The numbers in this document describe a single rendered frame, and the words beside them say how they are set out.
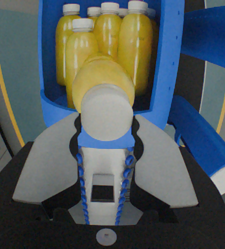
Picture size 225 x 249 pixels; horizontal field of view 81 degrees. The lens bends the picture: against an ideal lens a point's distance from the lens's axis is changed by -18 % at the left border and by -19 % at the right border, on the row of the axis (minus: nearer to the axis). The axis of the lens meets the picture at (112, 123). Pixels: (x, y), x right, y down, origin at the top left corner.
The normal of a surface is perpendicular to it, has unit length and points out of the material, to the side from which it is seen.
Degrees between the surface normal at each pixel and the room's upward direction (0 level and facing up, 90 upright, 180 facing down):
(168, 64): 38
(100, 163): 0
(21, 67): 0
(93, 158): 0
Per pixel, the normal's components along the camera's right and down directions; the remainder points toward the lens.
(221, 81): 0.01, 0.50
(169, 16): 0.58, 0.43
